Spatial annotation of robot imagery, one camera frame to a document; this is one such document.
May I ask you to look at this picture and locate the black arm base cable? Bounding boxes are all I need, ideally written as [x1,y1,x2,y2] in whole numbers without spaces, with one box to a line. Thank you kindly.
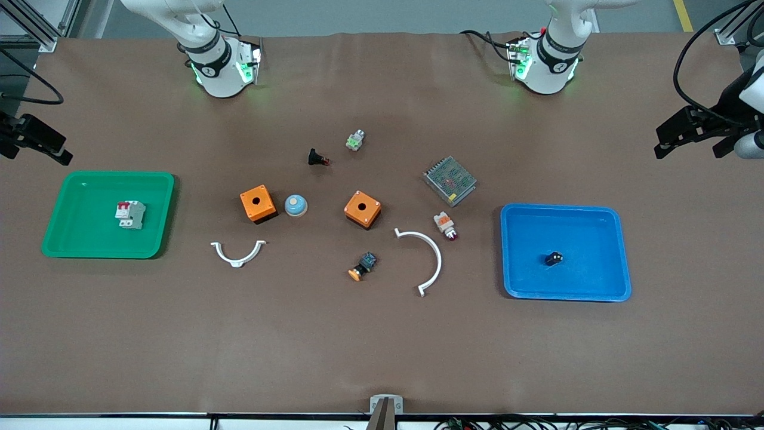
[200,0,241,38]
[460,29,523,63]

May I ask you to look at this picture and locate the white red circuit breaker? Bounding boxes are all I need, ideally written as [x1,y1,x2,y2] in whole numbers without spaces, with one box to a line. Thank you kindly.
[115,200,147,230]

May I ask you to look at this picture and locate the black left arm base cable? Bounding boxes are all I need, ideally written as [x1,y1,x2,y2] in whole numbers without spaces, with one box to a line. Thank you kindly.
[460,29,523,63]

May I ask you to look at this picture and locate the green plastic tray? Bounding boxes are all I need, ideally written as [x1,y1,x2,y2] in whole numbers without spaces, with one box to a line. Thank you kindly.
[41,171,175,259]

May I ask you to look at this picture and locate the metal mesh power supply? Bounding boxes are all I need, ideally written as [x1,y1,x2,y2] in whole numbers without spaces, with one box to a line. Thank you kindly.
[423,156,478,208]

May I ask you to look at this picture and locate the orange white red indicator lamp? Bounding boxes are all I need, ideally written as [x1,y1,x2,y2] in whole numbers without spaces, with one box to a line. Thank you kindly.
[433,211,459,241]

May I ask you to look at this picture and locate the black right arm base cable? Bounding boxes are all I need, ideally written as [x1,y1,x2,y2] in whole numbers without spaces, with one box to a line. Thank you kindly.
[200,0,241,38]

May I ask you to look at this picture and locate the large white curved arc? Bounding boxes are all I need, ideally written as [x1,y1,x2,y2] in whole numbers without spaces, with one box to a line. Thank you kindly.
[394,228,443,297]

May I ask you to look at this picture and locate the aluminium frame profile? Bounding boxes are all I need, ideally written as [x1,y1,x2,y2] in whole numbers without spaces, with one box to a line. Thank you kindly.
[0,0,81,53]
[713,0,764,45]

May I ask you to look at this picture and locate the small white curved clamp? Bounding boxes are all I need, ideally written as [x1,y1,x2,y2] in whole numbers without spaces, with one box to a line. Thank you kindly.
[211,240,266,268]

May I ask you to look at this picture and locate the blue plastic tray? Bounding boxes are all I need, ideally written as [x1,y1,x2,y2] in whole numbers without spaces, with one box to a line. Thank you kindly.
[500,203,632,302]

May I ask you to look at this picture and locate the orange button box with hole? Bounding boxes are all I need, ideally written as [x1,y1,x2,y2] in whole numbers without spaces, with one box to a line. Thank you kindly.
[240,185,278,225]
[344,191,382,230]

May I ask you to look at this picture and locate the grey table edge bracket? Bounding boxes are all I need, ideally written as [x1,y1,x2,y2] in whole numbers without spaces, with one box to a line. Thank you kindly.
[369,394,404,430]

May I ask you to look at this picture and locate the orange cap push button switch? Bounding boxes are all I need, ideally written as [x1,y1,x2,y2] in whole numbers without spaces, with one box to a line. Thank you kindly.
[348,252,378,282]

